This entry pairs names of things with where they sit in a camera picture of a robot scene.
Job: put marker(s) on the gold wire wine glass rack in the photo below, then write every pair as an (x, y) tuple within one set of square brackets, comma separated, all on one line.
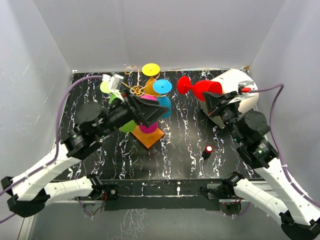
[(147, 136)]

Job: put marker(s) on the red plastic wine glass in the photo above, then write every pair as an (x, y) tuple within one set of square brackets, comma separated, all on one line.
[(184, 85)]

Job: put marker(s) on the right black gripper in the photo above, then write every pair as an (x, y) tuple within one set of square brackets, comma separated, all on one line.
[(216, 103)]

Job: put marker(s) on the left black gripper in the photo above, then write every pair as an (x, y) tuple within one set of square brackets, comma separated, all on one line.
[(151, 110)]

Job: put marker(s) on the orange plastic wine glass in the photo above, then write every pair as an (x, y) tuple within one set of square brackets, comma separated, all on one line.
[(151, 70)]

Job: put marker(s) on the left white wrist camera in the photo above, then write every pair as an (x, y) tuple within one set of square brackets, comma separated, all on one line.
[(116, 83)]

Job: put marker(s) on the small red black button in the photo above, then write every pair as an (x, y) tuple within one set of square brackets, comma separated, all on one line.
[(206, 153)]

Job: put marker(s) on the blue plastic wine glass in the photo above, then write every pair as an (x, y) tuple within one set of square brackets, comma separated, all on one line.
[(163, 87)]

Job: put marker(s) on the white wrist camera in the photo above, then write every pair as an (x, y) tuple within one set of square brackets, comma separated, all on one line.
[(116, 83), (244, 91)]

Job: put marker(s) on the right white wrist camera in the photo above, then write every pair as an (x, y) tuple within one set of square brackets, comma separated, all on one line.
[(244, 91)]

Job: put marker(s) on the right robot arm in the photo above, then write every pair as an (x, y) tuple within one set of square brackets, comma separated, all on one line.
[(297, 216)]

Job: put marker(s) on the green plastic wine glass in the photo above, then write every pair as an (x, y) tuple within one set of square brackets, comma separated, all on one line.
[(128, 127), (105, 88)]

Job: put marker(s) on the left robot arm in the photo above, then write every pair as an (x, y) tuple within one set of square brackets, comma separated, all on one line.
[(33, 190)]

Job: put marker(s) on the orange and white cylinder box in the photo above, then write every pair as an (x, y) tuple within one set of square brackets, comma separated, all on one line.
[(232, 80)]

